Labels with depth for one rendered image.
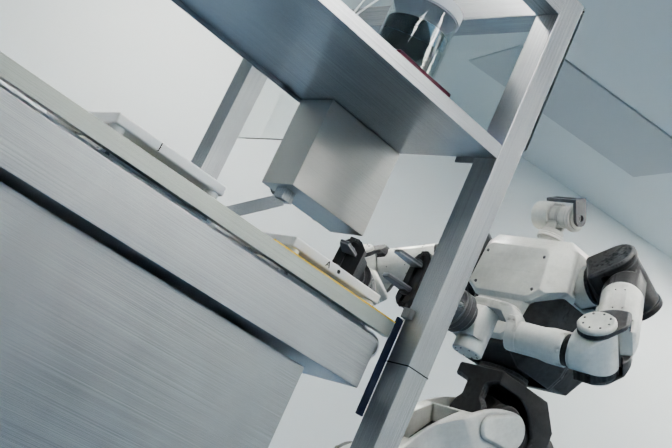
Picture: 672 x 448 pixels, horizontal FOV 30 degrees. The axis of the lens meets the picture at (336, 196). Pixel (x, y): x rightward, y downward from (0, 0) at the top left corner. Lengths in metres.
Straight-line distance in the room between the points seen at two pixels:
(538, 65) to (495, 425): 0.76
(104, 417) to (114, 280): 0.22
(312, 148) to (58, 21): 3.65
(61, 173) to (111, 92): 4.11
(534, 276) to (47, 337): 1.16
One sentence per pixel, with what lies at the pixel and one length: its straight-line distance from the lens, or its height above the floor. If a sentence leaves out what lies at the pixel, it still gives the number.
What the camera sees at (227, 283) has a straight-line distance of 2.09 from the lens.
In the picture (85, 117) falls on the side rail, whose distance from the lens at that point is 1.93.
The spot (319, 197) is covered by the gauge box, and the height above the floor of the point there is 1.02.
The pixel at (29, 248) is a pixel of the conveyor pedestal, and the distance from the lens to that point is 1.95.
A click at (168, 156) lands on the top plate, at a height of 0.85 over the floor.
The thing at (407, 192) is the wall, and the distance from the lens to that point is 6.64.
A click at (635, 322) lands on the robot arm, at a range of 2.53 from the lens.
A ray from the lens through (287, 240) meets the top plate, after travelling 2.22.
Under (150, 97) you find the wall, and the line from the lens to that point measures 6.08.
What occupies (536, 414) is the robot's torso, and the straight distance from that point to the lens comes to 2.81.
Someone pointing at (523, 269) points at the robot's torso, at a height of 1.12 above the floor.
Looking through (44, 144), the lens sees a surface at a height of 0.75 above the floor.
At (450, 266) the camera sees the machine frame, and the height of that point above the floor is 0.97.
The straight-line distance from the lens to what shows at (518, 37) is 2.70.
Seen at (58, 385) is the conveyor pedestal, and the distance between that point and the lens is 2.00.
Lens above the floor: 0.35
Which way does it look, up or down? 16 degrees up
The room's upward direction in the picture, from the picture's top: 25 degrees clockwise
